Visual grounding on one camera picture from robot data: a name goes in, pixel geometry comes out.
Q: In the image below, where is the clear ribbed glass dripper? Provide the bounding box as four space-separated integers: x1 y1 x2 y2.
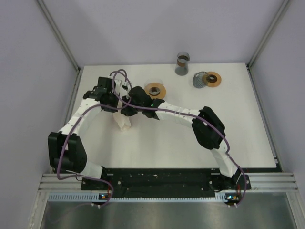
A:
144 78 165 96

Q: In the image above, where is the wooden dripper holder ring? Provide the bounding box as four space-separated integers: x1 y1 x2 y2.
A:
144 82 167 98

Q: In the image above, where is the cream filter holder box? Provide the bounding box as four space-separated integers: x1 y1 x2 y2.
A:
112 110 132 131

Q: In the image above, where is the grey glass carafe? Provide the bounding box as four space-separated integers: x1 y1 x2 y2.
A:
175 52 190 76

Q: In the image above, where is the grey ribbed glass dripper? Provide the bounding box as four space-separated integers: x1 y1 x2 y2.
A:
192 71 208 89

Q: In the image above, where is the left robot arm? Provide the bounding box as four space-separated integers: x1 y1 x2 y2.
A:
48 77 122 189

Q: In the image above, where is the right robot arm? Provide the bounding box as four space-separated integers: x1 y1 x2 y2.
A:
120 86 242 189

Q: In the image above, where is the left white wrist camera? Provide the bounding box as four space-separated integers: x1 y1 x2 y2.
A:
110 72 122 95

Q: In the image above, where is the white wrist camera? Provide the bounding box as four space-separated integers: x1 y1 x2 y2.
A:
110 72 122 95
121 82 132 103

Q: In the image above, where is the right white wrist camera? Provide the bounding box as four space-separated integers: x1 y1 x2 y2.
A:
121 82 132 103

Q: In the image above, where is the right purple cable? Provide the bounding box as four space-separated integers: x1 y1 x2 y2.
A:
112 69 247 206

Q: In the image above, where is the purple cable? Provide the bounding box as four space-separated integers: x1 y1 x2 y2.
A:
56 69 131 201
112 69 247 206

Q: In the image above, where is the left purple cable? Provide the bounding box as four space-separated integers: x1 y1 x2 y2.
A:
56 69 131 201

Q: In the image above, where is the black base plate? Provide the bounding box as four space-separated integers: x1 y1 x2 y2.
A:
81 168 251 198

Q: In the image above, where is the left corner aluminium post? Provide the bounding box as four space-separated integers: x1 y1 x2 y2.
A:
35 0 81 73

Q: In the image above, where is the corner aluminium post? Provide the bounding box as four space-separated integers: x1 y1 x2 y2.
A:
35 0 81 73
247 0 293 70

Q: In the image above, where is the grey slotted cable duct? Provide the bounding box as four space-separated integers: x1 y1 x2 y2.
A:
48 192 239 203

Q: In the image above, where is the aluminium frame rail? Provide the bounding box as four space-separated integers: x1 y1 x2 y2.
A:
38 173 299 192

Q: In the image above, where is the right corner aluminium post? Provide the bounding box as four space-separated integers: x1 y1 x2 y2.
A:
247 0 293 70

